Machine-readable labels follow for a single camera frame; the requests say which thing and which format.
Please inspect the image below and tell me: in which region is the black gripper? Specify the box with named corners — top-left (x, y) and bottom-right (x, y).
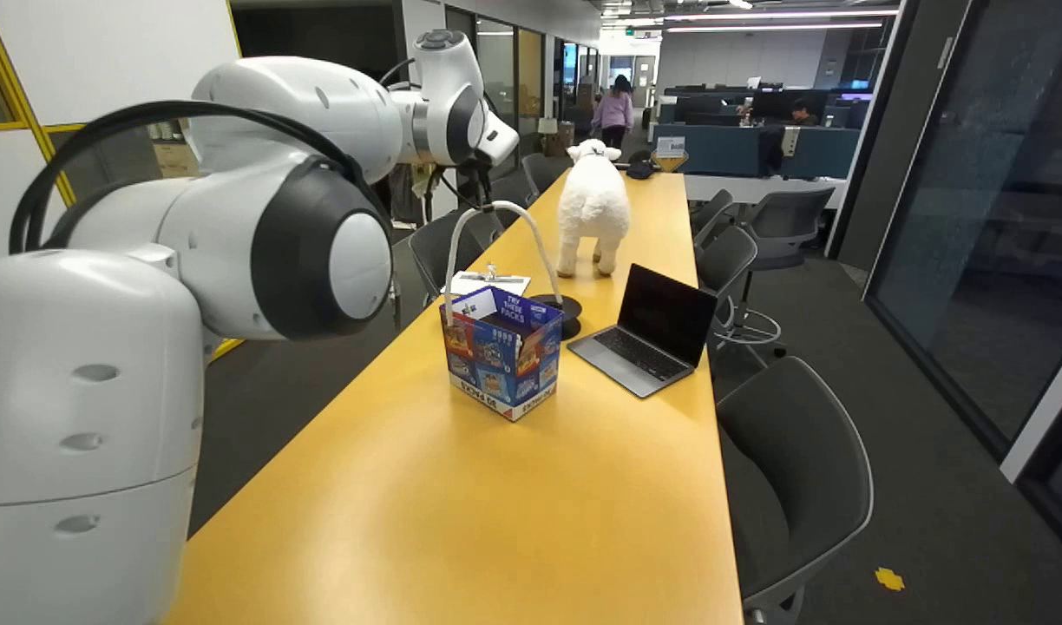
top-left (454, 149), bottom-right (499, 200)

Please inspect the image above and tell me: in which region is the blue cardboard box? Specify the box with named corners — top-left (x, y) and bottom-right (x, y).
top-left (436, 272), bottom-right (565, 423)

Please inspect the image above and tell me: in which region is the grey office chair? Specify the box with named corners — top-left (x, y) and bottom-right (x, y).
top-left (490, 159), bottom-right (541, 213)
top-left (716, 349), bottom-right (878, 625)
top-left (692, 219), bottom-right (789, 353)
top-left (522, 149), bottom-right (574, 195)
top-left (686, 188), bottom-right (738, 240)
top-left (743, 184), bottom-right (840, 272)
top-left (406, 206), bottom-right (510, 307)

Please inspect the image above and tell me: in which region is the white plush sheep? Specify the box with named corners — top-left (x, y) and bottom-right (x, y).
top-left (553, 136), bottom-right (634, 281)

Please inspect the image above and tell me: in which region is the person in pink shirt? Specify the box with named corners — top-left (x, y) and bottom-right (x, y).
top-left (595, 75), bottom-right (640, 154)

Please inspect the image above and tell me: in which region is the black filament spool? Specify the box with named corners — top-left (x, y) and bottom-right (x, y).
top-left (556, 291), bottom-right (586, 344)

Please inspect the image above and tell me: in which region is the grey open laptop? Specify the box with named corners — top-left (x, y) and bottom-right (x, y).
top-left (565, 261), bottom-right (722, 404)

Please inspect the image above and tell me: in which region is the blue cubicle partition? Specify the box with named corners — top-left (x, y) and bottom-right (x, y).
top-left (653, 120), bottom-right (861, 184)

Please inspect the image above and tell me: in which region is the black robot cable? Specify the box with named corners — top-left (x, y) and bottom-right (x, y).
top-left (7, 98), bottom-right (442, 341)

